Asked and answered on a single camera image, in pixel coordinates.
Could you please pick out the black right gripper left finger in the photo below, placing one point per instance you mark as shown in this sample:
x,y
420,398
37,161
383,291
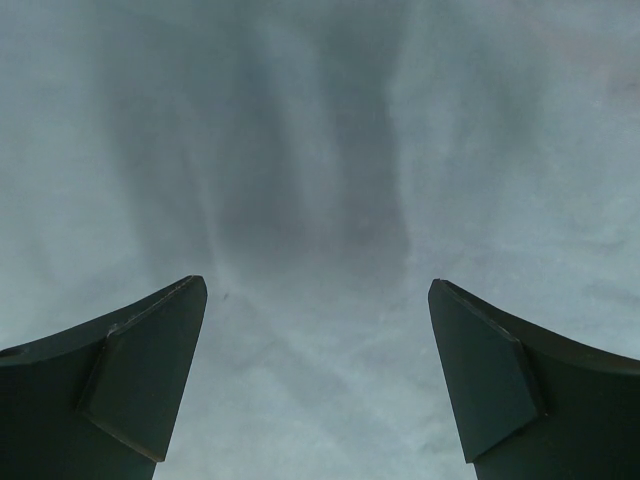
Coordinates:
x,y
100,400

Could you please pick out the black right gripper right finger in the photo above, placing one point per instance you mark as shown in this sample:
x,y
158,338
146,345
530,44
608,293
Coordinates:
x,y
530,404

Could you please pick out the light blue t shirt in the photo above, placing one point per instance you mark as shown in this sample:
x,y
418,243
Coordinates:
x,y
320,163

